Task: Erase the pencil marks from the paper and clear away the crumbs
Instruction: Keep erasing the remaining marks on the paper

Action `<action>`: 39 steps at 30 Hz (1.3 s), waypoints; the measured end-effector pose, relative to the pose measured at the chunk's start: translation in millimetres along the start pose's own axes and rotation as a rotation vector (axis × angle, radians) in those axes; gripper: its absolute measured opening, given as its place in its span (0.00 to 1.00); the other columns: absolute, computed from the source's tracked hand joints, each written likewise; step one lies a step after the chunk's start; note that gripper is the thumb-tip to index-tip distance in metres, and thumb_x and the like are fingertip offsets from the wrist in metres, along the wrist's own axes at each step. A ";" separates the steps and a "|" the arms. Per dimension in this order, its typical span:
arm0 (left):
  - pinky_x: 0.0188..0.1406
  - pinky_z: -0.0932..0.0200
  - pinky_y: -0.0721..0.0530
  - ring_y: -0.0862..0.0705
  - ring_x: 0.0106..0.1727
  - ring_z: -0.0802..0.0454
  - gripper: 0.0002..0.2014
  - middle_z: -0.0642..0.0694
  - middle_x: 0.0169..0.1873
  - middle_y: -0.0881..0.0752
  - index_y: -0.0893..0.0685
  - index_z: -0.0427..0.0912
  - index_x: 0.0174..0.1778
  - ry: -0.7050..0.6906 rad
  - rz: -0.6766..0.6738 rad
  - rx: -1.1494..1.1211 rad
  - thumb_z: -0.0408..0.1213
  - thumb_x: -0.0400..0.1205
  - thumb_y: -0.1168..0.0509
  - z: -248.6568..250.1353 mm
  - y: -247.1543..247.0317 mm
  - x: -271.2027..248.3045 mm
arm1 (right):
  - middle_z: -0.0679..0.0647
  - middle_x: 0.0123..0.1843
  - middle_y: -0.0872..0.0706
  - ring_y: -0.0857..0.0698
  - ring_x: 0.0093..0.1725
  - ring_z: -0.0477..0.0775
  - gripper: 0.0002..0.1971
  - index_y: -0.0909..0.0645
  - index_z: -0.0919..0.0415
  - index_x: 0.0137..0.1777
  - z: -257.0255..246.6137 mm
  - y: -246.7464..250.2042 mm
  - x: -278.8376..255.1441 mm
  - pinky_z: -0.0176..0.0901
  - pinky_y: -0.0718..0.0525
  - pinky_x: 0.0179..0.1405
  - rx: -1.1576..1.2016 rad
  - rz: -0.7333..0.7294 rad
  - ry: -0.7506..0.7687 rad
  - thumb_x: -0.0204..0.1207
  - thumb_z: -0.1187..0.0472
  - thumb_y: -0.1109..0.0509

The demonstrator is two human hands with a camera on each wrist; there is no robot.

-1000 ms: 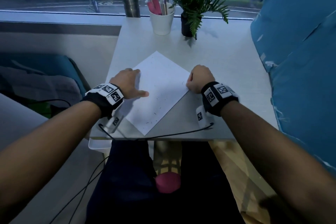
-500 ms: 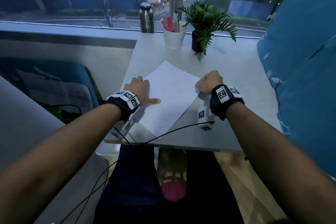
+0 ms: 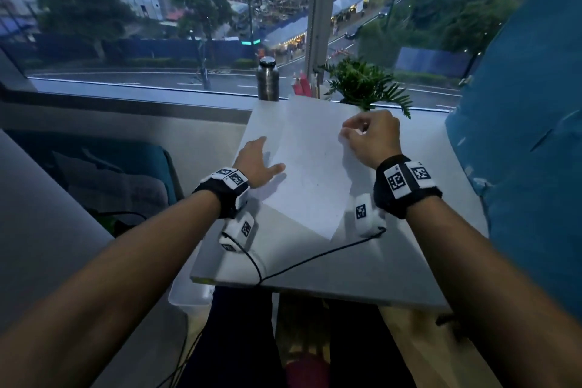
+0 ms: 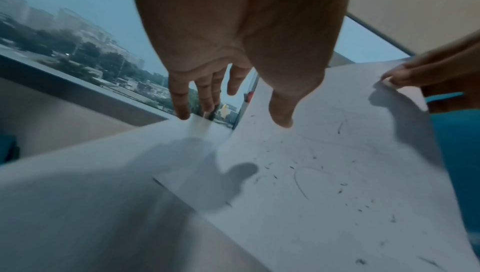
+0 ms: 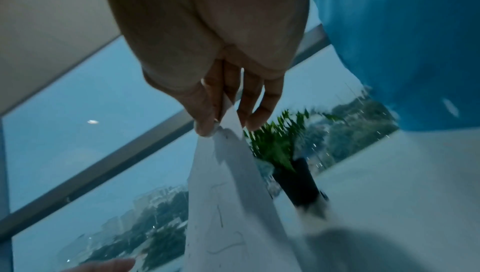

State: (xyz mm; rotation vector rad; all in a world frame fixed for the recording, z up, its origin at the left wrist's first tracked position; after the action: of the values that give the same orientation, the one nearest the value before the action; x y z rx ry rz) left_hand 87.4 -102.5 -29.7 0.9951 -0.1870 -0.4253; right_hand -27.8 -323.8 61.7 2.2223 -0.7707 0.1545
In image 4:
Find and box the person's left hand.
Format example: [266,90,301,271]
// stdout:
[130,0,355,129]

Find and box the person's right hand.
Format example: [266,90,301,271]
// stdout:
[380,28,480,115]

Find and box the white paper sheet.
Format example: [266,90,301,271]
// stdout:
[153,58,480,272]

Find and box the grey window sill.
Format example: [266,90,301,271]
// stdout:
[0,54,177,127]

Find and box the teal chair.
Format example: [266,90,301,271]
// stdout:
[0,134,20,165]

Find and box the white window frame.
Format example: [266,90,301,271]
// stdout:
[344,12,417,67]

